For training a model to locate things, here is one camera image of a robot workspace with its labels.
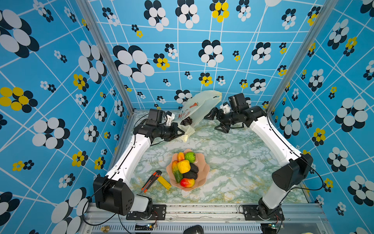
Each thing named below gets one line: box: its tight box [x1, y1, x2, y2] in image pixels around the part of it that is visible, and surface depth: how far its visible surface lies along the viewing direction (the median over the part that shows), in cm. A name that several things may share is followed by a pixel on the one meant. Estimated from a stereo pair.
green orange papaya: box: [171, 160, 184, 183], surface depth 83 cm
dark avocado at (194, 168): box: [189, 162, 200, 174], surface depth 86 cm
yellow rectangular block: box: [157, 175, 172, 191], surface depth 85 cm
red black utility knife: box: [139, 170, 163, 195], surface depth 85 cm
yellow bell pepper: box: [177, 159, 191, 175], surface depth 81 cm
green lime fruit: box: [184, 151, 196, 164], surface depth 86 cm
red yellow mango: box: [180, 177, 196, 188], surface depth 80 cm
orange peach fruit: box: [177, 151, 185, 162], surface depth 88 cm
